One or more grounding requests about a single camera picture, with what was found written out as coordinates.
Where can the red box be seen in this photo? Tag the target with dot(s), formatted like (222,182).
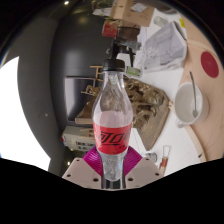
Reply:
(109,28)

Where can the small paint jar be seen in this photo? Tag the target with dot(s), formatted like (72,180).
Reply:
(151,156)

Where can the white ceramic mug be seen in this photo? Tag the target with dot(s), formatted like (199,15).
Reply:
(185,103)

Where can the wooden easel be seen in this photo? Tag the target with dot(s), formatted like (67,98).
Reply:
(97,70)

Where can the flat round red coaster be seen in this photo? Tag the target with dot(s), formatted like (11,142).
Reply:
(210,64)

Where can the golden sculpture on board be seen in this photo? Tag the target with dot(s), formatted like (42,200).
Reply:
(146,103)

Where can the black wall screen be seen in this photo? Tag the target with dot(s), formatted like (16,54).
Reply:
(76,100)

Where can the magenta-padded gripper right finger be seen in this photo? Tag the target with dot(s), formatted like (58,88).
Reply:
(141,171)

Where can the folded newspaper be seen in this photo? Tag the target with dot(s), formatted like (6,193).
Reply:
(163,46)

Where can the brown cardboard box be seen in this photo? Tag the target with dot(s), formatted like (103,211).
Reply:
(130,13)

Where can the clear red-labelled drink bottle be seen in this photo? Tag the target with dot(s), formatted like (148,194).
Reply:
(112,133)

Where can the small glass jar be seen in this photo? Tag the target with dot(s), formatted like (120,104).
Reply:
(161,21)

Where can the green-labelled spray bottle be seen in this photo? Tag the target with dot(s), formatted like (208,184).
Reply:
(134,71)

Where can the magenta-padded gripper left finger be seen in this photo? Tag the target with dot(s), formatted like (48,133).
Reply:
(82,172)

